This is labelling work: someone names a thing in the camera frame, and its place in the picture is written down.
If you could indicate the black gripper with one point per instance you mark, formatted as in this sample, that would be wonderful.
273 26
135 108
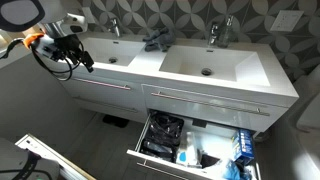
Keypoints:
68 45

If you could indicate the blue terry towel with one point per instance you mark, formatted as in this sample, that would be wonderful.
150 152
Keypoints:
161 39

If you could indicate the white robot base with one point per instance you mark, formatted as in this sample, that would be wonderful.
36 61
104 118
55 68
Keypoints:
16 160

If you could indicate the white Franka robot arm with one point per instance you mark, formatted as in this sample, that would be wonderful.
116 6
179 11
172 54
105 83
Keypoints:
20 11

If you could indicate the white open drawer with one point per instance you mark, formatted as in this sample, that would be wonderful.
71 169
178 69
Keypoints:
213 141

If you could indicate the white sink basin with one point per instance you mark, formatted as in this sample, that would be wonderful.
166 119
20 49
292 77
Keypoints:
200 58
106 50

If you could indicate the metal sink drain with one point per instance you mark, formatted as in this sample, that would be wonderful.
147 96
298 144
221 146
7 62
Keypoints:
113 60
206 71

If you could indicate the chrome faucet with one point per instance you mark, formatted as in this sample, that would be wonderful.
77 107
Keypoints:
213 33
115 26

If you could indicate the white double sink vanity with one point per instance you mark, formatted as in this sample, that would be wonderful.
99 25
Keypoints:
150 66

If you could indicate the black floor mat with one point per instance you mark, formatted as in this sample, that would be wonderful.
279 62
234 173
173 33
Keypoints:
115 120

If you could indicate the white blue wipes packet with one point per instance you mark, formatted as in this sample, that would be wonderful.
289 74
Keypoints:
187 150

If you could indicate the clear soap dispenser bottle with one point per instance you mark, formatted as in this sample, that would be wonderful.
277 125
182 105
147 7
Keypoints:
226 33

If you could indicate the black pouch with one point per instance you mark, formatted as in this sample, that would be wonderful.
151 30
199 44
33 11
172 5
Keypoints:
209 160

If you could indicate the blue minoxidil box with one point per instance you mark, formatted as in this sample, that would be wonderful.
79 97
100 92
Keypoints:
244 146

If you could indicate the clear plastic bag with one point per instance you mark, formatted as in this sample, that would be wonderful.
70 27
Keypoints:
231 170

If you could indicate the white toilet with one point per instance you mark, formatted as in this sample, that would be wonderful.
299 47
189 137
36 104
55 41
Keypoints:
310 113

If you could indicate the white metal rail frame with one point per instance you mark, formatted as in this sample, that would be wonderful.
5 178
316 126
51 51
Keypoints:
50 154

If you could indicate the white wall outlet plate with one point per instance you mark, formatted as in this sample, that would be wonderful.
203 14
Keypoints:
286 20

